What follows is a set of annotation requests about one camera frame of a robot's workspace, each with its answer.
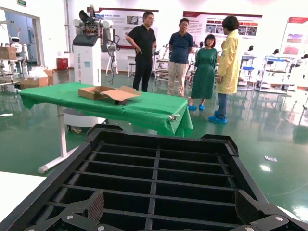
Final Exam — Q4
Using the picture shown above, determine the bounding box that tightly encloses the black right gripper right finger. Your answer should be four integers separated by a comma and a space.
228, 189, 308, 231

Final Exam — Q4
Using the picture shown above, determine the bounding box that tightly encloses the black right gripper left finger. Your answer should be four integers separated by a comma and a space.
24, 189, 114, 231

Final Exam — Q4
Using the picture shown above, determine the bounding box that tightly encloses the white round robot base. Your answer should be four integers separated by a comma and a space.
63, 107, 106, 132

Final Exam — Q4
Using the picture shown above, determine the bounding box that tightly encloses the black slotted plastic container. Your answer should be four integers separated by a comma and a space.
0, 124, 299, 231

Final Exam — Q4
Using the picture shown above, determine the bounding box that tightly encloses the cardboard box with plastic wrap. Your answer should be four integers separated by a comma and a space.
20, 66, 55, 90

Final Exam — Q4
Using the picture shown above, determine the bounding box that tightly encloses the red cabinet box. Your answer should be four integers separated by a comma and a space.
56, 57, 69, 71

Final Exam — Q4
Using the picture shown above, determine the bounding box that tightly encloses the small brown cardboard box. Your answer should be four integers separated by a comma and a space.
0, 46, 17, 60

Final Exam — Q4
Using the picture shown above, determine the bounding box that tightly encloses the white table leg with foot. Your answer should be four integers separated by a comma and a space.
38, 105, 80, 174

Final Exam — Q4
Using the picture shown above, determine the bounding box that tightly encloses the green tablecloth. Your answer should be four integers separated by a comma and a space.
18, 81, 194, 138

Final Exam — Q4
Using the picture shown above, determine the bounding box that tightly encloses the flat opened cardboard carton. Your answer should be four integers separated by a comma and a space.
77, 85, 142, 106

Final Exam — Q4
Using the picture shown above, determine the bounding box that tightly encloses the white shelving rack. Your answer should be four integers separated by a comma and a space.
255, 54, 298, 95

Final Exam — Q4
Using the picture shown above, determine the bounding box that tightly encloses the woman in green dress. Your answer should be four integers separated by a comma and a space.
187, 33, 218, 111

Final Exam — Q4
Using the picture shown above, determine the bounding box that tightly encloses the person in yellow coat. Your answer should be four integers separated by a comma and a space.
208, 15, 241, 125

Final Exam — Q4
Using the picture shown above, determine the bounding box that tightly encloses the small white humanoid robot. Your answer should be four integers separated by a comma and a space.
9, 36, 29, 75

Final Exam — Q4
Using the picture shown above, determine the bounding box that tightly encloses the man in black clothes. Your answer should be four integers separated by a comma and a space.
125, 11, 157, 92

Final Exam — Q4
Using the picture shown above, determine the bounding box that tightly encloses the man in navy polo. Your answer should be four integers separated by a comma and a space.
167, 18, 194, 98

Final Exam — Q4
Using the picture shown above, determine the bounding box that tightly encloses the white pedestal robot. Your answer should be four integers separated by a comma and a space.
72, 4, 120, 87

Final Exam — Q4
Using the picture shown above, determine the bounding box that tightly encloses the narrow red white wall poster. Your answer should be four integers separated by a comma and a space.
286, 16, 308, 56

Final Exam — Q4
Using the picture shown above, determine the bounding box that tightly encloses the wide red white wall poster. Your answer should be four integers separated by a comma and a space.
182, 11, 263, 43

